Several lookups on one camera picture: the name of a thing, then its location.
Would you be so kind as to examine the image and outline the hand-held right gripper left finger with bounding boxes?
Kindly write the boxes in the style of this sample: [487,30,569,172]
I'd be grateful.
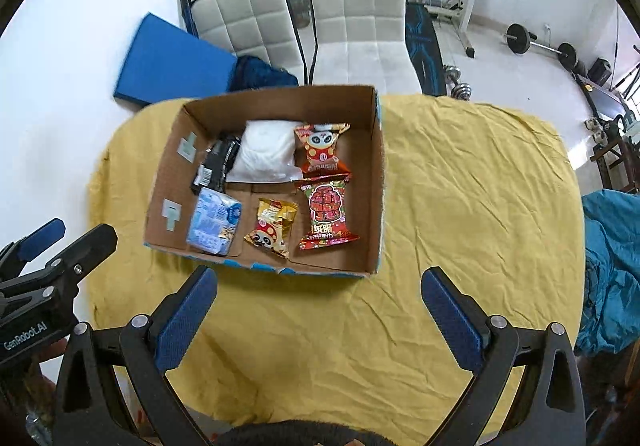
[52,266,219,446]

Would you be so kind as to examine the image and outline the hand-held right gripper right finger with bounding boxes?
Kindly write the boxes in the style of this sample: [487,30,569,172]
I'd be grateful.
[420,267,587,446]

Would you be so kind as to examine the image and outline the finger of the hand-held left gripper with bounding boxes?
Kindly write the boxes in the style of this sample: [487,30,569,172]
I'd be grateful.
[0,218,67,277]
[44,223,119,289]

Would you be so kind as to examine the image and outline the light blue tissue pack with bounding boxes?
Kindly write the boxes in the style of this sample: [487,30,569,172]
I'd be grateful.
[186,187,244,257]

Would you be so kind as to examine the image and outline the gold panda snack packet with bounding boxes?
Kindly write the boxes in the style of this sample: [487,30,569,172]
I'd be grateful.
[243,197,299,258]

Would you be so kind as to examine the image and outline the black packet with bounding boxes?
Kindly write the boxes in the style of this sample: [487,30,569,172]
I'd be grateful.
[190,136,244,193]

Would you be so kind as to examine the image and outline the red snack packet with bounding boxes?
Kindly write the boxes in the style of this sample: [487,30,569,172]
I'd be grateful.
[294,174,361,251]

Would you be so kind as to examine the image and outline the cardboard box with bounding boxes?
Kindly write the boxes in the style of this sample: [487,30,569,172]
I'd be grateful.
[142,84,387,280]

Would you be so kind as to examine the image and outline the white soft packet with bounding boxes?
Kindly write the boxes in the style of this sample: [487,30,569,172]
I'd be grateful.
[225,120,305,184]

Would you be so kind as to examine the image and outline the orange panda snack packet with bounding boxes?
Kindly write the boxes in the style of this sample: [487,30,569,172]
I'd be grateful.
[293,122,352,178]

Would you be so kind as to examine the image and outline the yellow tablecloth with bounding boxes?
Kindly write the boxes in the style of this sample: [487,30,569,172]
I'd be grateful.
[86,93,587,427]

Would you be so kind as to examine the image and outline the teal blanket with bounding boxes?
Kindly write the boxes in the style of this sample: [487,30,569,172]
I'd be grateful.
[574,190,640,357]

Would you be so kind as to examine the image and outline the blue foam mat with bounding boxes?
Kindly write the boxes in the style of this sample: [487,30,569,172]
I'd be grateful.
[113,13,239,108]

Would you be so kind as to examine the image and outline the dark wooden chair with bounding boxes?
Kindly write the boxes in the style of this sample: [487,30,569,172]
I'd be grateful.
[592,118,640,194]

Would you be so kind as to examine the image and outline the chrome dumbbell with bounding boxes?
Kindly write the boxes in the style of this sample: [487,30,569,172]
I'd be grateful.
[442,65,474,100]

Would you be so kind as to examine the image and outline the pair of white shoes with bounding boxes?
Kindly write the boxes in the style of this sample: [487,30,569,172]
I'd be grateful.
[584,117,609,143]

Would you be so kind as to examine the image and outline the dark blue knitted cloth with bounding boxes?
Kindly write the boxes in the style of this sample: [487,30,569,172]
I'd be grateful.
[229,55,301,93]

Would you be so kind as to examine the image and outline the black folded stand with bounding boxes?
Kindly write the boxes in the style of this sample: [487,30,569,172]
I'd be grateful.
[177,0,200,36]

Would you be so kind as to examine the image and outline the black and blue bench pad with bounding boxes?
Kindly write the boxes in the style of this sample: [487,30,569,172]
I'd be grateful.
[404,1,447,97]

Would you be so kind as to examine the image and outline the white quilted chair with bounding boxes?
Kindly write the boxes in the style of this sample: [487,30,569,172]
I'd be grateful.
[191,0,307,86]
[304,0,422,96]

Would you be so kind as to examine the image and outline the short barbell with black plates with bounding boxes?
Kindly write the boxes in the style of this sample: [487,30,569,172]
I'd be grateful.
[504,23,581,72]

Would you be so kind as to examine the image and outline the black speaker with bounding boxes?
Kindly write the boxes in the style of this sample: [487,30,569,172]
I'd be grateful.
[587,57,614,87]

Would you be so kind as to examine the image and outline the tripod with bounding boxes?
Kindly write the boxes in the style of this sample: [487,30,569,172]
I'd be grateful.
[609,45,640,102]

